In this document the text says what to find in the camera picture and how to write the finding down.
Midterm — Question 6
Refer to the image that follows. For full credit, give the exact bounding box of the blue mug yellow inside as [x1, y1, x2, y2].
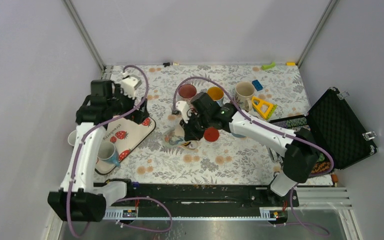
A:
[207, 86, 225, 106]

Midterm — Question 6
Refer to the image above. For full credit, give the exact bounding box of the pink mug dark rim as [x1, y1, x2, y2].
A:
[178, 84, 197, 103]

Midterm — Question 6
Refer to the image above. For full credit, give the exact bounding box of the cream mug with handle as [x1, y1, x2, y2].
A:
[235, 81, 256, 112]

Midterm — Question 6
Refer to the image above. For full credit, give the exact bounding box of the pink mug white inside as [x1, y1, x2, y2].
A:
[67, 130, 77, 147]

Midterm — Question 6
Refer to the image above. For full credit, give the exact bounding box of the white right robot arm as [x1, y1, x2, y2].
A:
[174, 92, 320, 206]

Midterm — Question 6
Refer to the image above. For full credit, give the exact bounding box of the black poker chip case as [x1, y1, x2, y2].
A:
[270, 87, 378, 170]

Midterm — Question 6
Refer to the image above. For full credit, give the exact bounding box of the white mushroom pattern tray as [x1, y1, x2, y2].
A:
[95, 117, 156, 175]

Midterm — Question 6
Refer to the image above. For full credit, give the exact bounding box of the red round coaster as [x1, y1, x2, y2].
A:
[203, 127, 220, 142]

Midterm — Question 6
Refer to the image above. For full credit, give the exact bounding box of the green plastic block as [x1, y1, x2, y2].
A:
[261, 61, 276, 71]

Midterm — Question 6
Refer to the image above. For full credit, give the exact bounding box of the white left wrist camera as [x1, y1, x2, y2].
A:
[120, 75, 142, 100]

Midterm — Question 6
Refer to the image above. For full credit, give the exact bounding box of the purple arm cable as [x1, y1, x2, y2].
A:
[171, 76, 335, 238]
[65, 65, 174, 239]

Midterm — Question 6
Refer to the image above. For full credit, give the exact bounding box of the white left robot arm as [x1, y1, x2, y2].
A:
[47, 76, 149, 222]

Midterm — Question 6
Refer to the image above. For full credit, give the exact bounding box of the blue-grey round coaster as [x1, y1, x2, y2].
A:
[231, 132, 246, 139]

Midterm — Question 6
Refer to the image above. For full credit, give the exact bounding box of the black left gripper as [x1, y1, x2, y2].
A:
[107, 84, 149, 124]

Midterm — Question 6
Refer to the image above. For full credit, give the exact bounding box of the blue toy brick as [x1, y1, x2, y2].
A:
[251, 79, 264, 92]

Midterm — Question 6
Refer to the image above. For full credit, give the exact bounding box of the yellow toy shape sorter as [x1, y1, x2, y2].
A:
[251, 96, 277, 121]

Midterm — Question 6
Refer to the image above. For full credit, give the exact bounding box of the floral tablecloth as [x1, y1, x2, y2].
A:
[93, 65, 310, 185]

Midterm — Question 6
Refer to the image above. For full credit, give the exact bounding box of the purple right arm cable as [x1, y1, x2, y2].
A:
[171, 76, 335, 238]

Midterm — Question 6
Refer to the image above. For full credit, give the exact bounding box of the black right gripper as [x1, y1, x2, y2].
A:
[180, 111, 212, 141]

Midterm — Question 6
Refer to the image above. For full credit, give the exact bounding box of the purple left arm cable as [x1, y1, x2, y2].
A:
[65, 65, 174, 239]

